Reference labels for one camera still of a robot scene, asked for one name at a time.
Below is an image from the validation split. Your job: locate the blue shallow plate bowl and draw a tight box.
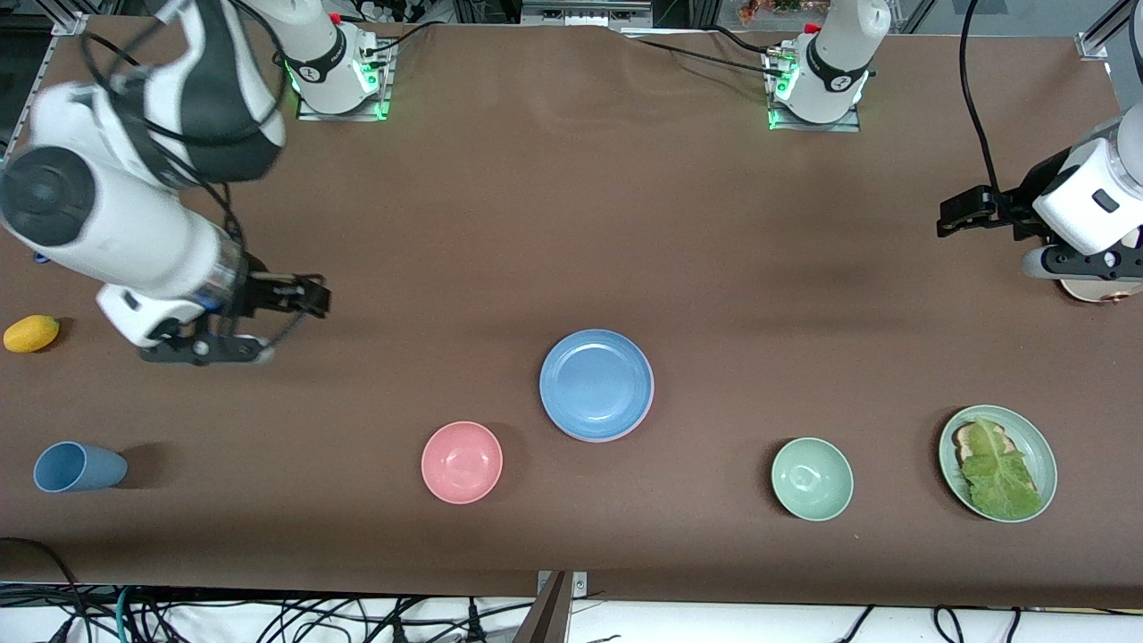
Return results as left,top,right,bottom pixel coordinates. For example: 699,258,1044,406
539,329,655,441

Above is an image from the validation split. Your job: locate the large pink shallow plate bowl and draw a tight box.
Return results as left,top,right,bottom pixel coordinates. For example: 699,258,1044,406
558,393,655,444

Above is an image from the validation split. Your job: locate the beige toaster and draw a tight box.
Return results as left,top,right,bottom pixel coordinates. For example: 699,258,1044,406
1058,228,1143,305

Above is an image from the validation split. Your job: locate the toasted bread slice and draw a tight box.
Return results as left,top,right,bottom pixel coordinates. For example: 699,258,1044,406
952,422,1010,465

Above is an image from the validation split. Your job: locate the small deep pink bowl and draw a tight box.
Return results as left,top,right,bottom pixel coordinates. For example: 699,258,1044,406
421,421,504,505

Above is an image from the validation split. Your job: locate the yellow lemon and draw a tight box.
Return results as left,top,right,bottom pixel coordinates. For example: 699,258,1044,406
3,314,61,354

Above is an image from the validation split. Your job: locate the green shallow plate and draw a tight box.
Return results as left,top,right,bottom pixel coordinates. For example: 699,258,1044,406
938,405,1058,523

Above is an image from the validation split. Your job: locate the blue plastic cup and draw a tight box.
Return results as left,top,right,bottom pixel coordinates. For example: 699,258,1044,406
33,441,129,494

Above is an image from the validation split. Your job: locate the green lettuce leaf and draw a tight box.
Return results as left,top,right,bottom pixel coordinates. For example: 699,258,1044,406
960,417,1044,521

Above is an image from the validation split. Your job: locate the small deep green bowl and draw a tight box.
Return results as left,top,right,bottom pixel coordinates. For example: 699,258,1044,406
771,437,855,522

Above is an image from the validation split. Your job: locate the grey power strip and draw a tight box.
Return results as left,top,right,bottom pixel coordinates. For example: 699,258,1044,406
522,0,653,29

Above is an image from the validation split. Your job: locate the dark metal bar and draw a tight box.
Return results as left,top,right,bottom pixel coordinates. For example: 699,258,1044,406
512,572,572,643

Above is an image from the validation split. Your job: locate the aluminium frame profile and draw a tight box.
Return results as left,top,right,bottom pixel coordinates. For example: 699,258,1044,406
1076,0,1139,60

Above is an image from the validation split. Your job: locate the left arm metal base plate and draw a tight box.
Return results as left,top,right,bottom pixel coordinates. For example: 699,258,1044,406
766,45,863,133

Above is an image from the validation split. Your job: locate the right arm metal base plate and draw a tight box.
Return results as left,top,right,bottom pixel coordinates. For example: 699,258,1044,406
296,38,395,121

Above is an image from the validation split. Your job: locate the long black cable on table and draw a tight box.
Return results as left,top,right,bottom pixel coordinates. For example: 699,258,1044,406
625,34,788,78

